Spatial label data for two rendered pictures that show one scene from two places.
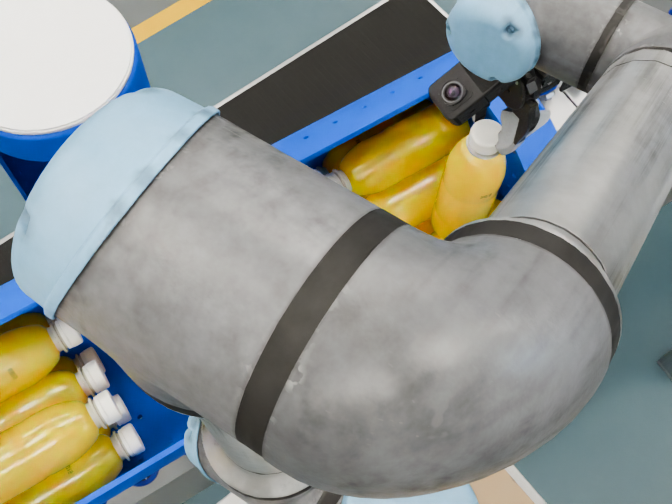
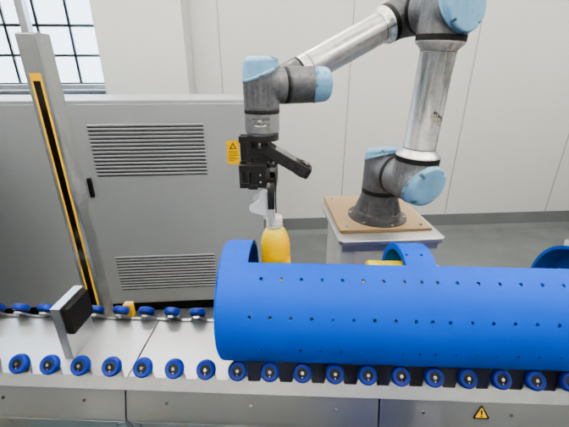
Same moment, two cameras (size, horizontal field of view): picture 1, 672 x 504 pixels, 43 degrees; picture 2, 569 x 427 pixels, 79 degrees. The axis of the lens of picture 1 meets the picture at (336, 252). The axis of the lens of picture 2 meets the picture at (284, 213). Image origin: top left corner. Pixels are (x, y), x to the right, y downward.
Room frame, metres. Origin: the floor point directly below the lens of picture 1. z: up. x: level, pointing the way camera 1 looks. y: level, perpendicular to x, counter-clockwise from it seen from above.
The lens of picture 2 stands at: (1.13, 0.30, 1.61)
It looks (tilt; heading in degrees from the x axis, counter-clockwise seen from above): 23 degrees down; 216
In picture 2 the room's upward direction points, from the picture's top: straight up
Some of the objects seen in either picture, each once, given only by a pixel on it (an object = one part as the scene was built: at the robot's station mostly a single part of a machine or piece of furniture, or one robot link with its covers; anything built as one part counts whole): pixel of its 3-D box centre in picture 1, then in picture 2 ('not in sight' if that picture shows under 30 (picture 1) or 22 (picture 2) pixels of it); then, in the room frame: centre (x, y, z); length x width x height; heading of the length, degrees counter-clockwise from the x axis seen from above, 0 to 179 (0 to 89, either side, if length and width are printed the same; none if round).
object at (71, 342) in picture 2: not in sight; (77, 321); (0.86, -0.56, 1.00); 0.10 x 0.04 x 0.15; 34
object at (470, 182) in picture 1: (469, 184); (276, 257); (0.52, -0.16, 1.17); 0.07 x 0.07 x 0.19
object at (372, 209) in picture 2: not in sight; (378, 201); (0.09, -0.07, 1.21); 0.15 x 0.15 x 0.10
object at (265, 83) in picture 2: not in sight; (262, 85); (0.54, -0.18, 1.58); 0.09 x 0.08 x 0.11; 148
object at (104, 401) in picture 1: (108, 407); not in sight; (0.25, 0.26, 1.11); 0.04 x 0.02 x 0.04; 34
